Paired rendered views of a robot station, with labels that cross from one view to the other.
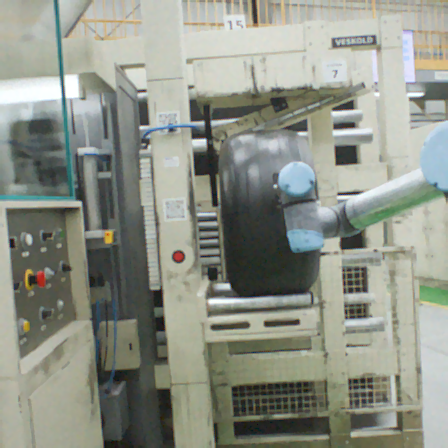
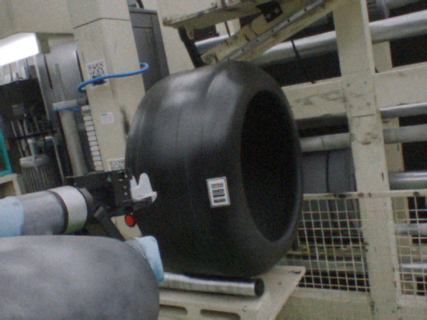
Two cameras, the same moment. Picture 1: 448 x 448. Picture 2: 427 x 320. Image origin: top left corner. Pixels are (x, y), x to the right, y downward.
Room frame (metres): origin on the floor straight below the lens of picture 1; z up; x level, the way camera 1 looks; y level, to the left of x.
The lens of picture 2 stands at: (0.79, -0.70, 1.39)
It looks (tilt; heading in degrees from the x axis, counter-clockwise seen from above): 9 degrees down; 30
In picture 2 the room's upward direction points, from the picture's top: 11 degrees counter-clockwise
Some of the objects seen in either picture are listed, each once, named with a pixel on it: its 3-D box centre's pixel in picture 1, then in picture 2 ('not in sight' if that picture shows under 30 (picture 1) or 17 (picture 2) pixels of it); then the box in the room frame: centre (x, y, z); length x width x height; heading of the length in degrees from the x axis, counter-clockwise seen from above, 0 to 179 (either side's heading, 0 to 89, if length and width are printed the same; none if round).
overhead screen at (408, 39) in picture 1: (388, 56); not in sight; (5.34, -1.79, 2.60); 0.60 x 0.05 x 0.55; 107
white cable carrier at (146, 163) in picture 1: (152, 219); (107, 178); (1.79, 0.25, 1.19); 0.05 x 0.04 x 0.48; 178
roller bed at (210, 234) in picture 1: (199, 247); not in sight; (2.21, 0.11, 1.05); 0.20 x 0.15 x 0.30; 88
